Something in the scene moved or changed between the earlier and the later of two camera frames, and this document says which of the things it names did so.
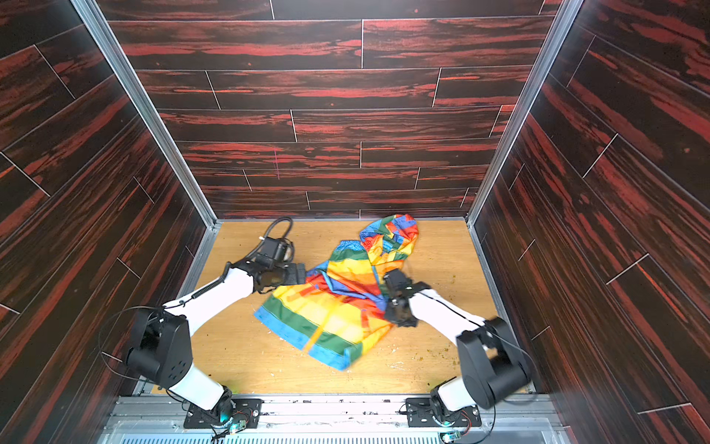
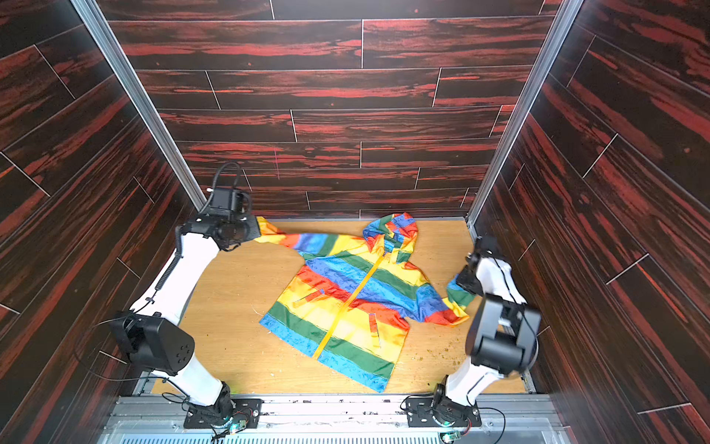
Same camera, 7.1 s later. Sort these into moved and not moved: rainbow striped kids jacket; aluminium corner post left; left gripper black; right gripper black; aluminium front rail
Moved: rainbow striped kids jacket; left gripper black; right gripper black
Not moved: aluminium corner post left; aluminium front rail
